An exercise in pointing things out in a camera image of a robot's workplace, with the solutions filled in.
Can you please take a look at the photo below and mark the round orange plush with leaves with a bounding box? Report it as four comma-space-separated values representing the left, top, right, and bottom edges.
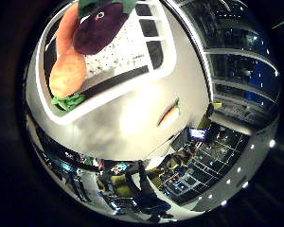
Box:
48, 51, 88, 112

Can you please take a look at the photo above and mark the purple eggplant plush toy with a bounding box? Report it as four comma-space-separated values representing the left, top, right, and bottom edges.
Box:
72, 0, 138, 57

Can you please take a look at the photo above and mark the orange carrot plush toy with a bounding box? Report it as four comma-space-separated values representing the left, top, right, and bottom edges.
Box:
54, 0, 112, 60
157, 97, 182, 129

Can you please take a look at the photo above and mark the white plastic container bin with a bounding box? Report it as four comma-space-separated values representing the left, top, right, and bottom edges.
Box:
35, 0, 178, 127

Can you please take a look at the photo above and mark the white box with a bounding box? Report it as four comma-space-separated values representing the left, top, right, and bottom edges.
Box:
146, 157, 166, 170

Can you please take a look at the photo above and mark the open black laptop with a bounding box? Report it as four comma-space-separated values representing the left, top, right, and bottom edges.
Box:
171, 127, 210, 152

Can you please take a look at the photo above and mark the person in dark clothes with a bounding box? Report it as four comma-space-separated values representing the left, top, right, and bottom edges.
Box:
137, 160, 175, 222

